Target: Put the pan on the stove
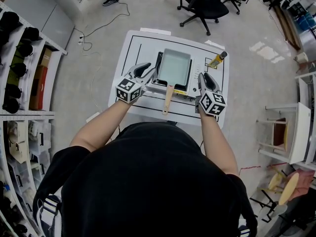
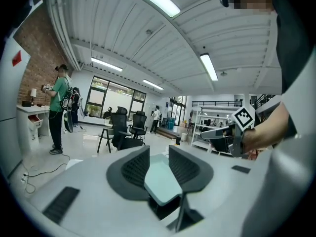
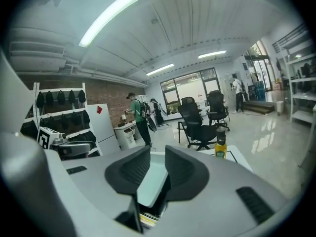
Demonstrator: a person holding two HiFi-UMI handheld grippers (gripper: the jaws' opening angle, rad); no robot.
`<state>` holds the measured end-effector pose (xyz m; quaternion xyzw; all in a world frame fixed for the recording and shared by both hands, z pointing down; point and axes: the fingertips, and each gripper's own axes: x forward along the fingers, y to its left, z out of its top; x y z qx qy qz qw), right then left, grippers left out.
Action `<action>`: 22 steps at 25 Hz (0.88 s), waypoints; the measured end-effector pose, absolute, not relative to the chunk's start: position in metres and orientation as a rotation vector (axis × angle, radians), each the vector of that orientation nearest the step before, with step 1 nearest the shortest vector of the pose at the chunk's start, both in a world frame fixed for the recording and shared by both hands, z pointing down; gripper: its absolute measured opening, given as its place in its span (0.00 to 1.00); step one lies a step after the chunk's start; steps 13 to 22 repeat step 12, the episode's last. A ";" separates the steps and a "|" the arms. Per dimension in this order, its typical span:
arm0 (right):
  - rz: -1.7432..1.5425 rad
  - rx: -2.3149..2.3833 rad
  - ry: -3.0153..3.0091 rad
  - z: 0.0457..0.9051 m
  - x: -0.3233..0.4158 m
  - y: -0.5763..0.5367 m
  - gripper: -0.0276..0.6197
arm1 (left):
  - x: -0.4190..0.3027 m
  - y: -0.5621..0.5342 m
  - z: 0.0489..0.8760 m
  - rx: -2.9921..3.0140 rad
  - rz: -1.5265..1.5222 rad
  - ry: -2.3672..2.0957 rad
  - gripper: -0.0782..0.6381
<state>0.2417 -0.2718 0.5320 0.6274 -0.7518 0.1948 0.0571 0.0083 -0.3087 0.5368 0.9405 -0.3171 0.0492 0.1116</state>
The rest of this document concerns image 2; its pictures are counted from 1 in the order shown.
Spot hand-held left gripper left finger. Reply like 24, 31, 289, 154
27, 145, 171, 237

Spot wooden platform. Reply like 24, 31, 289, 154
155, 127, 178, 139

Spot white tall cabinet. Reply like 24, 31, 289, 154
0, 37, 32, 180

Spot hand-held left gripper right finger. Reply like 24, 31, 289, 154
168, 145, 269, 237

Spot pale green square pan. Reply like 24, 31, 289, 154
144, 153, 184, 207

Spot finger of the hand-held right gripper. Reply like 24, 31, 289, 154
200, 126, 233, 140
212, 137, 234, 154

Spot black power cable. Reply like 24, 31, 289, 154
26, 154, 72, 178

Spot black framed window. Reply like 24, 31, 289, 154
85, 75, 146, 128

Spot white floor cable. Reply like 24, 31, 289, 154
23, 179, 37, 195

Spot white metal rack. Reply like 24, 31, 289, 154
191, 106, 237, 155

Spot red diamond sticker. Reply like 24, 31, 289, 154
11, 50, 24, 68

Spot person's torso black shirt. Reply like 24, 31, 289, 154
270, 0, 313, 139

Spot white desk with drawers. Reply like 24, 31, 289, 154
16, 104, 51, 155

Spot black office chair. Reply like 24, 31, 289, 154
110, 106, 147, 152
129, 111, 148, 141

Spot person's right forearm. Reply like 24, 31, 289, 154
243, 102, 298, 153

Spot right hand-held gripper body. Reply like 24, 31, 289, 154
228, 106, 256, 158

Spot grey chair black legs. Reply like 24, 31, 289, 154
97, 111, 118, 154

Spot black oval case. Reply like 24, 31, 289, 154
63, 107, 74, 133

